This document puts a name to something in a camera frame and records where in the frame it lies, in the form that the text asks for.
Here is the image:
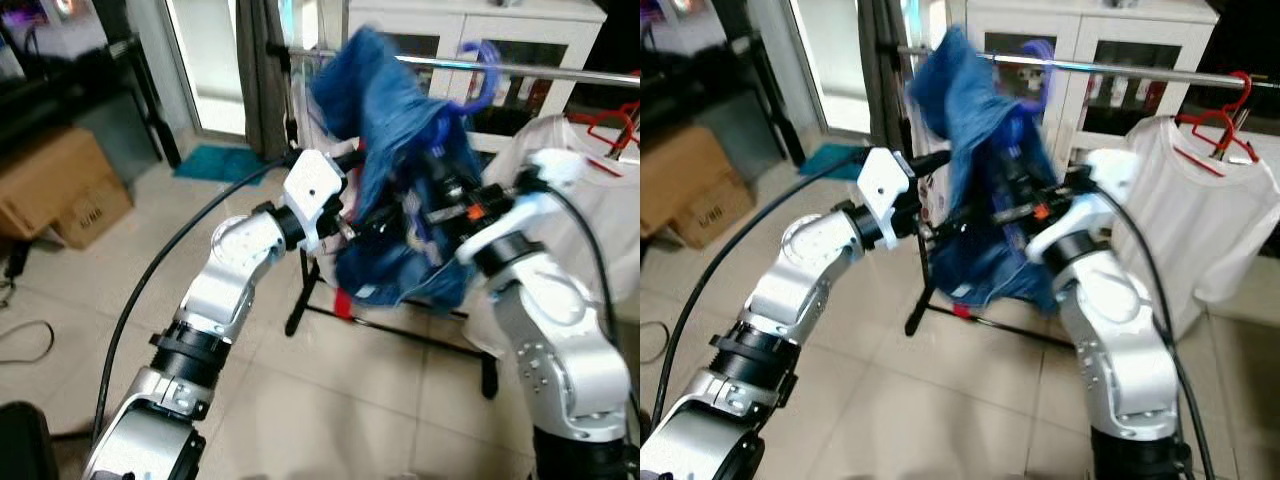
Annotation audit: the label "thin black floor cable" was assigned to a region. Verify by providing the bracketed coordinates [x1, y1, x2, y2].
[640, 320, 669, 366]
[0, 320, 56, 366]

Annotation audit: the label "purple plastic hanger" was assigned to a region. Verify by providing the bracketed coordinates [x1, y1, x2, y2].
[430, 40, 503, 271]
[1012, 38, 1059, 113]

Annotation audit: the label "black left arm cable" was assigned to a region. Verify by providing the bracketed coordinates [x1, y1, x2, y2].
[650, 148, 871, 426]
[92, 150, 301, 446]

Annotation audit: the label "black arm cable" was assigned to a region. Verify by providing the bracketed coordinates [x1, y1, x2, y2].
[1085, 180, 1216, 480]
[515, 172, 641, 421]
[92, 150, 301, 446]
[650, 148, 871, 426]

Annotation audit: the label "white glass door cabinet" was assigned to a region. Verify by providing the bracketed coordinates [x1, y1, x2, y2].
[345, 0, 609, 151]
[965, 0, 1219, 166]

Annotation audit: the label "white printed garment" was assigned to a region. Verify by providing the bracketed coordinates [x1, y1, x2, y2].
[905, 90, 956, 216]

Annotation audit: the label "glass balcony door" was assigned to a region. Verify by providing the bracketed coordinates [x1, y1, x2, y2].
[745, 0, 881, 136]
[150, 0, 251, 141]

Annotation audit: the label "closed brown cardboard box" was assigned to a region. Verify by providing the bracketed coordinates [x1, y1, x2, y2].
[0, 125, 134, 249]
[640, 125, 751, 249]

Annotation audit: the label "white short sleeve t-shirt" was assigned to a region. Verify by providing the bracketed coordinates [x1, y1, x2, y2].
[1110, 115, 1280, 341]
[480, 115, 641, 356]

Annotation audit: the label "blue denim jeans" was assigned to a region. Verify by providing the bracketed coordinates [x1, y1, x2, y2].
[905, 27, 1066, 316]
[310, 27, 483, 306]

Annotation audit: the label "teal floor mat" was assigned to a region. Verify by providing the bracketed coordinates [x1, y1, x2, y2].
[175, 145, 266, 186]
[800, 143, 871, 181]

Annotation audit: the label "grey curtain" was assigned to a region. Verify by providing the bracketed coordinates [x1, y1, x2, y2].
[858, 0, 911, 156]
[235, 0, 291, 161]

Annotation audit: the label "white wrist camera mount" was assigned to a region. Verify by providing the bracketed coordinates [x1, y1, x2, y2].
[1025, 148, 1141, 263]
[456, 148, 589, 266]
[283, 148, 367, 251]
[857, 147, 951, 249]

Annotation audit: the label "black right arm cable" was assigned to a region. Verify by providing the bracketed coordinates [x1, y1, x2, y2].
[1085, 180, 1216, 480]
[515, 172, 641, 421]

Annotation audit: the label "black desk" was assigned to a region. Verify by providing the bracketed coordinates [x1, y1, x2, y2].
[640, 0, 806, 171]
[0, 0, 181, 171]

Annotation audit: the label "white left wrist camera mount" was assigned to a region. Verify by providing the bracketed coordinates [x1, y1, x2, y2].
[857, 147, 951, 249]
[283, 148, 367, 251]

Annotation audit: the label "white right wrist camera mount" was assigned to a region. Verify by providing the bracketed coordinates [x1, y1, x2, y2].
[1025, 148, 1141, 263]
[456, 148, 589, 266]

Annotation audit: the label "red plastic hanger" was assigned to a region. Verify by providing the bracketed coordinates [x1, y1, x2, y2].
[1170, 70, 1263, 179]
[570, 100, 641, 179]

